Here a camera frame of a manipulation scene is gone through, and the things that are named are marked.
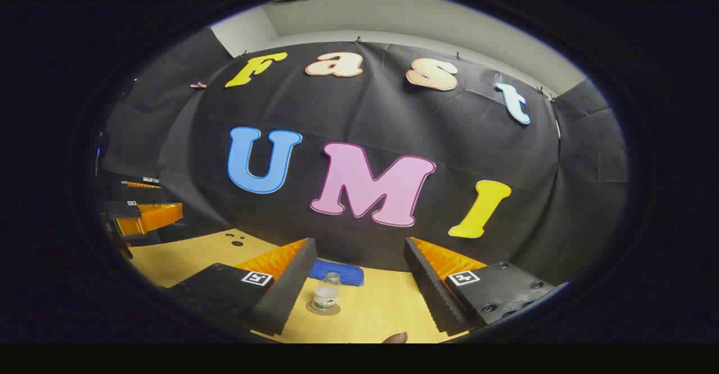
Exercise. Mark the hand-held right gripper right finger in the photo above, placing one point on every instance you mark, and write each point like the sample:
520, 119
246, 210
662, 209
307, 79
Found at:
427, 284

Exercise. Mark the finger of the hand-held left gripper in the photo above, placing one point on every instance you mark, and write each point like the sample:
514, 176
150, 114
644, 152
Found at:
140, 185
151, 217

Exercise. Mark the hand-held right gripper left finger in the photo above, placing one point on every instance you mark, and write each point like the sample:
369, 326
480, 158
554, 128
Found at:
292, 284

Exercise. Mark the round brown coaster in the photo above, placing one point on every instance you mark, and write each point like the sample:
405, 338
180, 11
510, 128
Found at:
310, 309

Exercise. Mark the clear plastic water bottle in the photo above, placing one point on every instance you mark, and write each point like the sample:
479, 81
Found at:
326, 295

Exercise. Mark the white clip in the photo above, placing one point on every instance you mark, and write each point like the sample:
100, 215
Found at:
150, 180

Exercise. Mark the blue towel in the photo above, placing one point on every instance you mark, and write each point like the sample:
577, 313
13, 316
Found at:
348, 273

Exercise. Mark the brown rounded object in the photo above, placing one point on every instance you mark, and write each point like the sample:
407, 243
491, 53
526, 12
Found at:
396, 338

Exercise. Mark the black backdrop cloth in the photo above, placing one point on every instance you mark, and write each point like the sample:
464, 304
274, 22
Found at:
359, 115

